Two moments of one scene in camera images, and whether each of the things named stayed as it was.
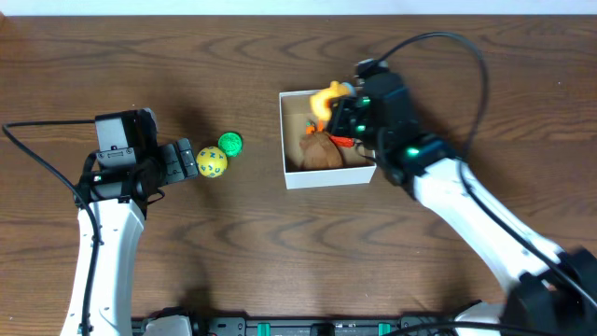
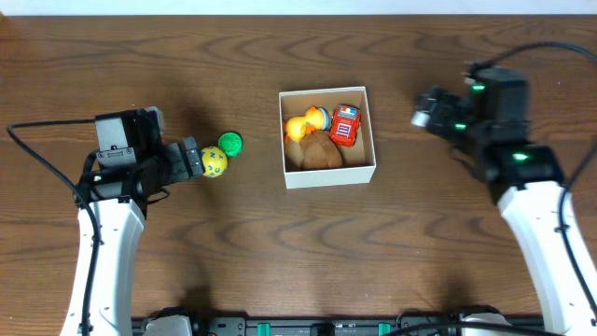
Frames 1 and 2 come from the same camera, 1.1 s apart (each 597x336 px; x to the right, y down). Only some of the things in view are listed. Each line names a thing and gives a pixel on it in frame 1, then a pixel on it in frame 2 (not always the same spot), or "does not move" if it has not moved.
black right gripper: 345,118 -> 432,109
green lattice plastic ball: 230,143 does not move
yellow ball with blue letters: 212,161 does not move
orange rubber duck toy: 320,100 -> 298,128
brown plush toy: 319,150 does not move
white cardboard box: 297,109 does not move
